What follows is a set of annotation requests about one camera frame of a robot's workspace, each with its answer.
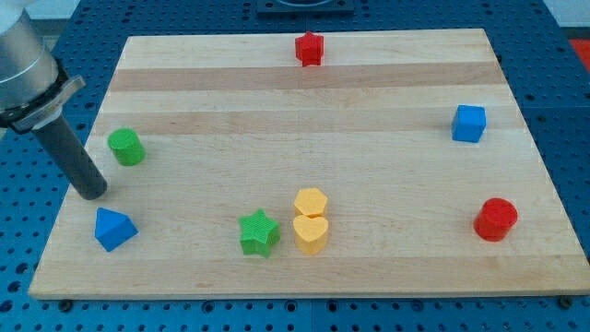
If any yellow hexagon block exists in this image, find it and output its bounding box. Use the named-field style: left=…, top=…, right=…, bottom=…
left=293, top=187, right=328, bottom=218

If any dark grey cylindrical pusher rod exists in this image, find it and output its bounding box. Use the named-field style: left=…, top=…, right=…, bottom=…
left=32, top=115, right=108, bottom=200

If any green cylinder block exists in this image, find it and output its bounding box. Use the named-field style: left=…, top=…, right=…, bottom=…
left=107, top=128, right=146, bottom=166

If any green star block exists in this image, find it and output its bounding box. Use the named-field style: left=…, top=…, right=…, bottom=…
left=238, top=209, right=280, bottom=258

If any yellow heart block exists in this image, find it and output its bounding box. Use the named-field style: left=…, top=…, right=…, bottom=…
left=292, top=215, right=330, bottom=255

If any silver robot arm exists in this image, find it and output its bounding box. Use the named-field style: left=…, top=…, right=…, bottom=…
left=1, top=0, right=107, bottom=200

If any blue cube block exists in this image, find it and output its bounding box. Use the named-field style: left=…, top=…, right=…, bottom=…
left=451, top=104, right=487, bottom=143

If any red star block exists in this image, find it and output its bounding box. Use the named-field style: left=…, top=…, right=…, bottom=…
left=295, top=31, right=325, bottom=67

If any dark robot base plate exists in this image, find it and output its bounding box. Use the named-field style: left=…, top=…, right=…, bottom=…
left=255, top=0, right=355, bottom=18

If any red cylinder block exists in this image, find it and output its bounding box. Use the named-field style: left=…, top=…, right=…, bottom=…
left=473, top=197, right=518, bottom=242

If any light wooden board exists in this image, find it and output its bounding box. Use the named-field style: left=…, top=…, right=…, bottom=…
left=29, top=29, right=589, bottom=300

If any blue triangle block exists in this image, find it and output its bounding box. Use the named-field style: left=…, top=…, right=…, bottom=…
left=94, top=207, right=138, bottom=252

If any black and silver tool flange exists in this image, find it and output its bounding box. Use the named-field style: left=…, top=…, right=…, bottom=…
left=1, top=59, right=86, bottom=134

